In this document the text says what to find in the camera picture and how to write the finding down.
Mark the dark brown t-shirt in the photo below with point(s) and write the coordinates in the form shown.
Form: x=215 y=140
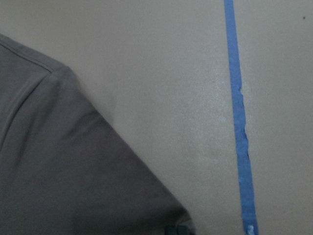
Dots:
x=63 y=169

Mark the brown kraft paper cover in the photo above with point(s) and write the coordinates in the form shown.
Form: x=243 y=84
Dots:
x=158 y=71

